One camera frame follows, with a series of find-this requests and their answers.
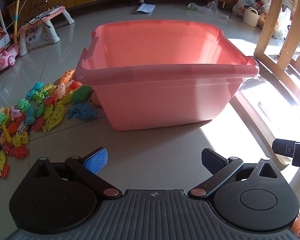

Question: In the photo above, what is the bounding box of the white bin lid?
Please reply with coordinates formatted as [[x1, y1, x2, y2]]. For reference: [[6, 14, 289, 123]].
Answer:
[[230, 74, 300, 170]]

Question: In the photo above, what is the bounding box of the plastic shopping bag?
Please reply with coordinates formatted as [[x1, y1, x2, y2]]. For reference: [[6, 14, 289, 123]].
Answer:
[[232, 0, 256, 17]]

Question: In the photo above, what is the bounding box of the pink toy car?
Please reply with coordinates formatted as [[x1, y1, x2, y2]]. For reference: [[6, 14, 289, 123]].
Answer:
[[0, 44, 20, 71]]

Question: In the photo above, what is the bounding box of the blue whale toy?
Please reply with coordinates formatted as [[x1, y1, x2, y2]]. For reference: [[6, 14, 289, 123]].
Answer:
[[66, 103, 98, 120]]

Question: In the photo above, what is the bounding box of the green turtle toy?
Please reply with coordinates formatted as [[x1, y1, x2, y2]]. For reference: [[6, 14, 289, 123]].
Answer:
[[71, 85, 93, 105]]

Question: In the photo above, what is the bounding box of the pink plastic storage bin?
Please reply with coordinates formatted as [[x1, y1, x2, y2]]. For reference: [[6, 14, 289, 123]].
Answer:
[[74, 20, 259, 131]]

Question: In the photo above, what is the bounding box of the white woven basket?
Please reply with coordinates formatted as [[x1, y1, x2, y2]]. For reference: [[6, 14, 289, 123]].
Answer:
[[243, 7, 259, 27]]

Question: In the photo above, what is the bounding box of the yellow flat fish toy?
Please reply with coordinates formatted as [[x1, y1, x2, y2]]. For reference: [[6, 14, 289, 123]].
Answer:
[[42, 107, 67, 133]]

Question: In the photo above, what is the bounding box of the orange spotted fish toy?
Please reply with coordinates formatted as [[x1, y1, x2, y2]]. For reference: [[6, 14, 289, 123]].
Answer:
[[59, 69, 75, 84]]

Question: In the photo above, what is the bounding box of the yellow toy net scoop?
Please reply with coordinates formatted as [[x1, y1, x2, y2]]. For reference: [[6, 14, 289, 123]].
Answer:
[[0, 107, 12, 142]]

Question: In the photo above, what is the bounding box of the paper sheet on floor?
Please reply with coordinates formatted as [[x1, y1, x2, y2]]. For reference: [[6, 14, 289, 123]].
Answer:
[[135, 3, 155, 14]]

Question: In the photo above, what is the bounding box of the pink white toy table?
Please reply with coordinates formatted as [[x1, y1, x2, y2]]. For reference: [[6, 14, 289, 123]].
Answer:
[[18, 6, 75, 56]]

